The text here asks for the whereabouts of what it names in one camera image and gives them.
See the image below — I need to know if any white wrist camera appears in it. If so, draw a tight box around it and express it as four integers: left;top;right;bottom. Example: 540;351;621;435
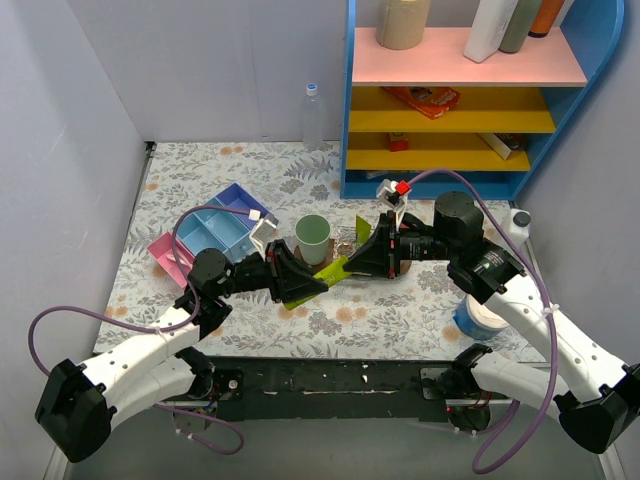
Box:
249;209;279;259
376;179;411;231

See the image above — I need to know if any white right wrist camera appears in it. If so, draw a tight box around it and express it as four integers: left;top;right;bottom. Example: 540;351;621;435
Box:
376;179;411;231

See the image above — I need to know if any white bottle grey cap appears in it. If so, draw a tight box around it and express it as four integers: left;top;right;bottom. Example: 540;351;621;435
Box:
501;208;531;249

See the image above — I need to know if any clear plastic water bottle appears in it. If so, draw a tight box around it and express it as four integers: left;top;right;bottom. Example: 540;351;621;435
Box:
301;83;324;151

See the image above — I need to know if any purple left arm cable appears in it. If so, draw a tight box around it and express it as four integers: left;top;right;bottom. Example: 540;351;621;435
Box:
27;205;259;455

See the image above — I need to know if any purple drawer box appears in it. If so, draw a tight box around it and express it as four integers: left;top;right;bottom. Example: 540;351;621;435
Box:
215;183;270;216

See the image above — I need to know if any red orange snack box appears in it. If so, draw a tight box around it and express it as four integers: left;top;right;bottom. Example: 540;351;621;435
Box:
382;86;461;120

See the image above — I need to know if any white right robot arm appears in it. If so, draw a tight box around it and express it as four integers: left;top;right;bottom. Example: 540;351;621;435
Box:
344;191;639;454

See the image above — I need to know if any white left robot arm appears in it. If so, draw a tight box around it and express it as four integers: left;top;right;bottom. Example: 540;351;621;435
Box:
35;240;329;463

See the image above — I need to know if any toilet paper roll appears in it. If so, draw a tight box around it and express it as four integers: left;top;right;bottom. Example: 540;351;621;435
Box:
453;295;509;340

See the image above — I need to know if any white tall bottle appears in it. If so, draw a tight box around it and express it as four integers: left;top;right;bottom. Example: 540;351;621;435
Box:
463;0;518;63

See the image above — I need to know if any pink white toothbrush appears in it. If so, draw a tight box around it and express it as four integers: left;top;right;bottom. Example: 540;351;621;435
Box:
164;253;193;270

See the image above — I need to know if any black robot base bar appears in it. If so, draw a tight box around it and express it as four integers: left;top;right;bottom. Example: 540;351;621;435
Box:
154;354;516;424

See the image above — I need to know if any green plastic cup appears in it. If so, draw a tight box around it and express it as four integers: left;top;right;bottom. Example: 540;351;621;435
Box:
295;214;331;265

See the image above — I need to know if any red small box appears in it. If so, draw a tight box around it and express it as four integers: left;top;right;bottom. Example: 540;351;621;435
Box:
388;132;410;152

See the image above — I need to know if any pink drawer box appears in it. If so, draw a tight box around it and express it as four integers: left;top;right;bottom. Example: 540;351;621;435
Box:
147;232;195;288

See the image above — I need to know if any grey green bottle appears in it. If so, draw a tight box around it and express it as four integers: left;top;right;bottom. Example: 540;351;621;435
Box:
499;0;542;54

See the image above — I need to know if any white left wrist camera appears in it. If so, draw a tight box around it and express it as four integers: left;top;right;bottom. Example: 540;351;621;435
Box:
249;209;279;259

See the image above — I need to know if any clear textured toothbrush holder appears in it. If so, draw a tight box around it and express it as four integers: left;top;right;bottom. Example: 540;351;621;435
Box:
331;226;359;259

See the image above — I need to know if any oval wooden tray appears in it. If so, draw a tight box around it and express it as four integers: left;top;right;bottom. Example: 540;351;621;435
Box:
309;238;412;276

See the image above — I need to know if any orange bottle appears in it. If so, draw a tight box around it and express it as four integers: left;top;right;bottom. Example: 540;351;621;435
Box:
528;0;565;38

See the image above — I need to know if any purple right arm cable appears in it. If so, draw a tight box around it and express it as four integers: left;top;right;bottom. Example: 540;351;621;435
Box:
407;168;559;475

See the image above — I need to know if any white brown flat box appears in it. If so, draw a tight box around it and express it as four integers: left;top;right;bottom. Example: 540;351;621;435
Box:
477;133;528;160

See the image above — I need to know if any blue wooden shelf unit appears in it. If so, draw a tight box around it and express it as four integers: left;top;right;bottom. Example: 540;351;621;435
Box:
341;1;625;201

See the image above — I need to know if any lime green toothpaste tube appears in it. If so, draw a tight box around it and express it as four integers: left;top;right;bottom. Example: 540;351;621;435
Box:
282;257;351;310
355;215;372;247

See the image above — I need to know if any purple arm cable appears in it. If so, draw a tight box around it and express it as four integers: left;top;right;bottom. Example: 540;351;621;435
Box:
27;205;259;455
407;168;559;475

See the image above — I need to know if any light blue drawer box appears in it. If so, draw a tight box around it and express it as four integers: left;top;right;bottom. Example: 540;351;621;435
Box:
195;209;253;256

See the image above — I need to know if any beige paper towel roll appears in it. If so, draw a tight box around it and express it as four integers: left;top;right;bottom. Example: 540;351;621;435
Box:
376;0;431;50

